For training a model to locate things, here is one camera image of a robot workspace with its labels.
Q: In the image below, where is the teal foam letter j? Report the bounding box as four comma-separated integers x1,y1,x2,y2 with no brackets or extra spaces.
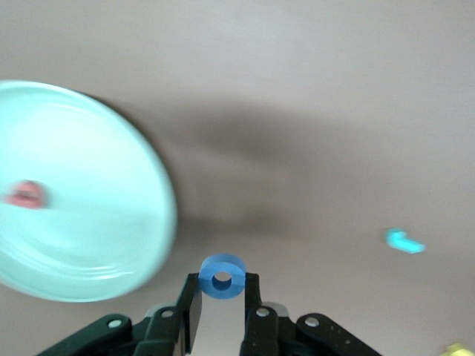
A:
384,228,427,255

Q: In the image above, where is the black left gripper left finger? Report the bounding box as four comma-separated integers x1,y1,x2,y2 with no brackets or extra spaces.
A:
36,272,204,356

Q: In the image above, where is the blue foam letter o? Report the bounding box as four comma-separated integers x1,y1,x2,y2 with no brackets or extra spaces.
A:
198,253,248,300

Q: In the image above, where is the pink foam letter g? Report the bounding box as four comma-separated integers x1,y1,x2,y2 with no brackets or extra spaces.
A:
3,180,49,211

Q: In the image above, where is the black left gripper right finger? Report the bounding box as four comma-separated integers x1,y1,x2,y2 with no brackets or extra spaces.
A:
239,272,383,356

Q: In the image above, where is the brown table cover sheet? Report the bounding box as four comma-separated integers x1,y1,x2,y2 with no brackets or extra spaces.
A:
0,0,475,356

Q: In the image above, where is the yellow foam letter u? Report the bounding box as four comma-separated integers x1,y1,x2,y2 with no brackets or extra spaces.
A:
443,343,475,356

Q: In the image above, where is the green round plate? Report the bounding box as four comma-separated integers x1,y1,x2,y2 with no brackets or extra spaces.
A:
0,80,178,304

